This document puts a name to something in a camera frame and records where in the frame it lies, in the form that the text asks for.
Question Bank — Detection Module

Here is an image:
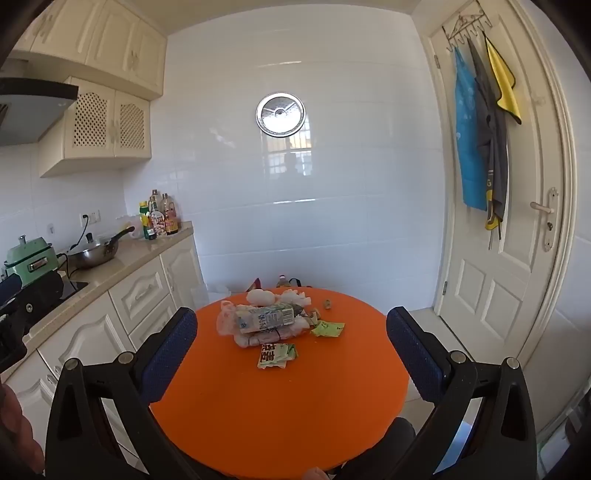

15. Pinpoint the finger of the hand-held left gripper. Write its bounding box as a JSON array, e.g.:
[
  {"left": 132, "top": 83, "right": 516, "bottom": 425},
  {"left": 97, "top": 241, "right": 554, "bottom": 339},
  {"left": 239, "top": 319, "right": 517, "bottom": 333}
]
[{"left": 0, "top": 271, "right": 64, "bottom": 326}]

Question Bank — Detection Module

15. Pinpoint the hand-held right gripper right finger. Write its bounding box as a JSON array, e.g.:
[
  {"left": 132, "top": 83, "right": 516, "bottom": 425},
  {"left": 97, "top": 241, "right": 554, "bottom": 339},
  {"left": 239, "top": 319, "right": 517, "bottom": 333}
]
[{"left": 387, "top": 307, "right": 539, "bottom": 480}]

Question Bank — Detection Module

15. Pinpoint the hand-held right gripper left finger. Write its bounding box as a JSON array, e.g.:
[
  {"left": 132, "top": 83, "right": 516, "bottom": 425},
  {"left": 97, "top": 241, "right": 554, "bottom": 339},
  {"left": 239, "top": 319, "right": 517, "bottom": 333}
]
[{"left": 45, "top": 306, "right": 199, "bottom": 480}]

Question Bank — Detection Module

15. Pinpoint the person's left hand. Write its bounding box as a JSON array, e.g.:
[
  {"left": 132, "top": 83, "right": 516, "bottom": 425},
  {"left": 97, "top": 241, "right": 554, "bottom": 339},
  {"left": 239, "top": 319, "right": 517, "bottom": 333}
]
[{"left": 0, "top": 383, "right": 45, "bottom": 480}]

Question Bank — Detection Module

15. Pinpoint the black induction hob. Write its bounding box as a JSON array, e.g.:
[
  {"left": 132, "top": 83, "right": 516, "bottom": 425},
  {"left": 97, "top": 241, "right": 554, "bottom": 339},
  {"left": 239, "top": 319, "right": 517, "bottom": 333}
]
[{"left": 55, "top": 277, "right": 89, "bottom": 303}]

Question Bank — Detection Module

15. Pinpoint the green electric cooker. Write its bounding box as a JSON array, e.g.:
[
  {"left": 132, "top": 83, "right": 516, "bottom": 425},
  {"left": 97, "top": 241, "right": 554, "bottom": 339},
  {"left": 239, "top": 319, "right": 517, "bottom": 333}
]
[{"left": 4, "top": 235, "right": 60, "bottom": 280}]

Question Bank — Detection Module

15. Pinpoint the clear plastic bag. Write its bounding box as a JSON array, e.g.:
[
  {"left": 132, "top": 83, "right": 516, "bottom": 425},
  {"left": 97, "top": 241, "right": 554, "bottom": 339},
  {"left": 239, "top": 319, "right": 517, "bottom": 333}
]
[{"left": 217, "top": 300, "right": 241, "bottom": 337}]

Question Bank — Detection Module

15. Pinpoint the steel wok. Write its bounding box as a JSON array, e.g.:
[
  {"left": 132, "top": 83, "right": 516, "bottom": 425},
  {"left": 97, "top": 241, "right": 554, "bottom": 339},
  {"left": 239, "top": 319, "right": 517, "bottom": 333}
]
[{"left": 67, "top": 225, "right": 136, "bottom": 271}]

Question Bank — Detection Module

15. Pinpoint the cream kitchen base cabinet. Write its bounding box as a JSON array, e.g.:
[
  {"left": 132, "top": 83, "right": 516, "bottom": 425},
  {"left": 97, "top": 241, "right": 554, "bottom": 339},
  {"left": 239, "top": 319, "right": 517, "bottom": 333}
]
[{"left": 0, "top": 220, "right": 206, "bottom": 462}]

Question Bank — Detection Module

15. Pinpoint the clear wrapper black trim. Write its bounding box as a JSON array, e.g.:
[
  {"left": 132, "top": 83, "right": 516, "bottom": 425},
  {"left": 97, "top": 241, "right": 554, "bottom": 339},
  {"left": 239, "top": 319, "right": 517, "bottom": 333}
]
[{"left": 235, "top": 330, "right": 282, "bottom": 350}]

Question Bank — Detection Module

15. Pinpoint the green wrapper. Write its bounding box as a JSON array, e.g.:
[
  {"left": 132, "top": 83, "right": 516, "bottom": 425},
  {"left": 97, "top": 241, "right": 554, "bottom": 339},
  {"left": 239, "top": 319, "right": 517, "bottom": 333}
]
[{"left": 310, "top": 320, "right": 346, "bottom": 339}]

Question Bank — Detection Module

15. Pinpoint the blue green label packet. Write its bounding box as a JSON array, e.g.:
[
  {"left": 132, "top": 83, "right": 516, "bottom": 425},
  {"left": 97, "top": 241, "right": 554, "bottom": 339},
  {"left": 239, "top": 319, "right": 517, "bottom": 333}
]
[{"left": 235, "top": 305, "right": 296, "bottom": 334}]

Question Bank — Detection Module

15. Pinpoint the green white packet red print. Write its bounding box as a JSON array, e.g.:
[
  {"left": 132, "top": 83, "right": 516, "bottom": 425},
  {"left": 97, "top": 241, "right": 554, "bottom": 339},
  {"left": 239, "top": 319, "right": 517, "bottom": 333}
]
[{"left": 257, "top": 342, "right": 299, "bottom": 371}]

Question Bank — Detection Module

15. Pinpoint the white foam net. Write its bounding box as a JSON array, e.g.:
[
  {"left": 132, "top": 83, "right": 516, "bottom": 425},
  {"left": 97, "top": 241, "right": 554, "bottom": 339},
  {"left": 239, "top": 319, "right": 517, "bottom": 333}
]
[{"left": 246, "top": 288, "right": 278, "bottom": 308}]

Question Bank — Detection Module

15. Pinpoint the white panel door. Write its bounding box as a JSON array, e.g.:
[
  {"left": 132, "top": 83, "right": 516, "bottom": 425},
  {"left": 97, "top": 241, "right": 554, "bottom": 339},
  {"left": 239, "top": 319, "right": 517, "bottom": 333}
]
[{"left": 427, "top": 0, "right": 578, "bottom": 370}]

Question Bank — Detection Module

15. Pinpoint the clear plastic container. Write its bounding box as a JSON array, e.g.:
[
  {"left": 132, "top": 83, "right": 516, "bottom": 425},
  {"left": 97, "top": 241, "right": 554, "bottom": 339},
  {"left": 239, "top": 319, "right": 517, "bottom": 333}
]
[{"left": 121, "top": 217, "right": 147, "bottom": 241}]

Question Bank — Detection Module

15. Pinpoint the cream lattice door cabinet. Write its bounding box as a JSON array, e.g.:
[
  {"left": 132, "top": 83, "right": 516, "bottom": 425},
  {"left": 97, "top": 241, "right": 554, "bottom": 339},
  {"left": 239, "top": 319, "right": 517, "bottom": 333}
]
[{"left": 38, "top": 76, "right": 153, "bottom": 178}]

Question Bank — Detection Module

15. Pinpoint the grey range hood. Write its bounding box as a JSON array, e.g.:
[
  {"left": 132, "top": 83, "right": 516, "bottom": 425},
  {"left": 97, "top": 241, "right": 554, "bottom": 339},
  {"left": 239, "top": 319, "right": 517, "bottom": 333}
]
[{"left": 0, "top": 76, "right": 79, "bottom": 146}]

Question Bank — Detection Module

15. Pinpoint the grey apron yellow trim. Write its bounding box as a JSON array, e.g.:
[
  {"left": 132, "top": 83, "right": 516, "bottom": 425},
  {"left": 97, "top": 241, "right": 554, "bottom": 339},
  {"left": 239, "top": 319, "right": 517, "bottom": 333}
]
[{"left": 466, "top": 37, "right": 509, "bottom": 252}]

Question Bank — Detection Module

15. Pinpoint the blue apron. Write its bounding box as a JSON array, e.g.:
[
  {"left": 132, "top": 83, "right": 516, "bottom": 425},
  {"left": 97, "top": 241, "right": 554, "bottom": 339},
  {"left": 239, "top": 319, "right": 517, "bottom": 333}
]
[{"left": 454, "top": 46, "right": 489, "bottom": 212}]

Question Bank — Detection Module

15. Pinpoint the round metal vent cover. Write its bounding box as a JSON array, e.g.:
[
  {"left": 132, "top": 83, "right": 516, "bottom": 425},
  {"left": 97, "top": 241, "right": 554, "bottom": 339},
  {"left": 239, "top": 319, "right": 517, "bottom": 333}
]
[{"left": 256, "top": 92, "right": 307, "bottom": 137}]

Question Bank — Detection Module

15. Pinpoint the cream upper cabinet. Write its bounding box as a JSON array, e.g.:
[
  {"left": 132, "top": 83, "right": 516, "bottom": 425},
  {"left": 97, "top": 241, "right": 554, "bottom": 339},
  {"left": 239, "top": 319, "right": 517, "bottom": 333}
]
[{"left": 9, "top": 0, "right": 168, "bottom": 99}]

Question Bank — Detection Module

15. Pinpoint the yellow cloth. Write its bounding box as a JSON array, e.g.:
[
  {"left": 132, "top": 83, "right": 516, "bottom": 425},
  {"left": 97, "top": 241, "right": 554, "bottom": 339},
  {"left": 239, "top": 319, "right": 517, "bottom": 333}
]
[{"left": 484, "top": 36, "right": 523, "bottom": 125}]

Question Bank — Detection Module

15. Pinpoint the metal over-door hook rack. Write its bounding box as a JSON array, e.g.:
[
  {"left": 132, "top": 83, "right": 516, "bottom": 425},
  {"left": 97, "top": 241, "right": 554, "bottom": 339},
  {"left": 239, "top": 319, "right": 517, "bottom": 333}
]
[{"left": 441, "top": 2, "right": 492, "bottom": 54}]

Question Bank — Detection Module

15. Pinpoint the cream door handle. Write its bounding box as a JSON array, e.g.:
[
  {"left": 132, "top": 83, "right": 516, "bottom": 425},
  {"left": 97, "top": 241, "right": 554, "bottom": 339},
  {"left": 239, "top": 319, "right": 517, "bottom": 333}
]
[{"left": 530, "top": 187, "right": 559, "bottom": 252}]

